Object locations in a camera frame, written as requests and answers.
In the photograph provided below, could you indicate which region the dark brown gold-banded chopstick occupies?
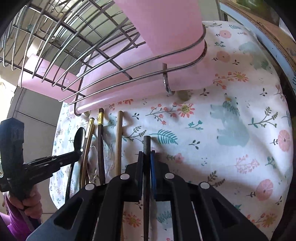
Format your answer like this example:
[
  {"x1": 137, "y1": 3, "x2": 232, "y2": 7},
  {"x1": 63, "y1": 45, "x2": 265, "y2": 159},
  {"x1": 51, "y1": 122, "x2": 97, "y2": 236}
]
[{"x1": 97, "y1": 108, "x2": 105, "y2": 185}]

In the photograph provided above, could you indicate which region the floral white cloth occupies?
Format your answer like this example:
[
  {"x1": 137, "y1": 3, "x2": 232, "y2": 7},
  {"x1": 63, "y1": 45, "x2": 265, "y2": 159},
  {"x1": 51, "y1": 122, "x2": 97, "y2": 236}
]
[{"x1": 53, "y1": 21, "x2": 293, "y2": 239}]

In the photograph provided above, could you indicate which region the purple sleeve forearm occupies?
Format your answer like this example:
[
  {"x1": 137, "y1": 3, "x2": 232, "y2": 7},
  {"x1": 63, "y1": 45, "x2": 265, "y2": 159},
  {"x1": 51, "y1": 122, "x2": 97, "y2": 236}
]
[{"x1": 1, "y1": 197, "x2": 31, "y2": 240}]

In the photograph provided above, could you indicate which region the pink drip tray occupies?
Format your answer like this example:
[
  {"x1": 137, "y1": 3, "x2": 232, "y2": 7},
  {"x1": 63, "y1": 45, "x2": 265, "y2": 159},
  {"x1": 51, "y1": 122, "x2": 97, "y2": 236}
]
[{"x1": 18, "y1": 41, "x2": 209, "y2": 114}]

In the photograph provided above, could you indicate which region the clear plastic spoon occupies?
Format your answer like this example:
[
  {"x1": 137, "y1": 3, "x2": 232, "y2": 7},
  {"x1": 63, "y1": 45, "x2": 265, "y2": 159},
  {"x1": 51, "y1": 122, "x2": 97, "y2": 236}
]
[{"x1": 87, "y1": 146, "x2": 98, "y2": 183}]

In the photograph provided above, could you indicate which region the light wooden chopstick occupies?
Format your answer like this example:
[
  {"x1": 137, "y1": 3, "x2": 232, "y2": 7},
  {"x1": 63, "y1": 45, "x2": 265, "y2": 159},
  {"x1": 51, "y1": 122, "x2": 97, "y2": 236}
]
[{"x1": 115, "y1": 110, "x2": 123, "y2": 176}]

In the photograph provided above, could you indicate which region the metal wire dish rack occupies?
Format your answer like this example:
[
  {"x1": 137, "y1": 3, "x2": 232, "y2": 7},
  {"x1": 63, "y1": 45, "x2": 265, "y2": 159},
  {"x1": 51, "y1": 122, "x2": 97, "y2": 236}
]
[{"x1": 0, "y1": 0, "x2": 207, "y2": 117}]

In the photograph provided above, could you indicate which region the golden brown chopstick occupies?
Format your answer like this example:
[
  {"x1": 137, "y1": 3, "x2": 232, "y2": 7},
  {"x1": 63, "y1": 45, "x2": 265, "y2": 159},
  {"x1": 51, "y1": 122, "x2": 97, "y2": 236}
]
[{"x1": 79, "y1": 118, "x2": 95, "y2": 189}]

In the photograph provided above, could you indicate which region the left hand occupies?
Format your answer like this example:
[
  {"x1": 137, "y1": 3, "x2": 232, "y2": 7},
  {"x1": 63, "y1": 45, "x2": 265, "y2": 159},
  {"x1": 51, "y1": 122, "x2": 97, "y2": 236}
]
[{"x1": 5, "y1": 185, "x2": 43, "y2": 219}]

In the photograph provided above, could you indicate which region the black spoon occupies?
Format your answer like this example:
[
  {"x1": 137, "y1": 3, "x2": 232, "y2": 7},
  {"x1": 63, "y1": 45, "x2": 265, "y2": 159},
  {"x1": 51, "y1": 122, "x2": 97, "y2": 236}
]
[{"x1": 65, "y1": 127, "x2": 86, "y2": 201}]

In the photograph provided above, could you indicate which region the cardboard-lined metal shelf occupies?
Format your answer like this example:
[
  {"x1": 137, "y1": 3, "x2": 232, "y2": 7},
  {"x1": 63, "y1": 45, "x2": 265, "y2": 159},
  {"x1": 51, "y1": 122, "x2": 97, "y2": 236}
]
[{"x1": 218, "y1": 1, "x2": 295, "y2": 116}]

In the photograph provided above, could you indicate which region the dark black chopstick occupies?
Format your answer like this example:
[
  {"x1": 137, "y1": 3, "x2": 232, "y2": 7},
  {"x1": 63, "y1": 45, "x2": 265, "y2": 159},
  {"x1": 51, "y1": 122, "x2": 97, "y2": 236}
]
[{"x1": 143, "y1": 136, "x2": 151, "y2": 241}]

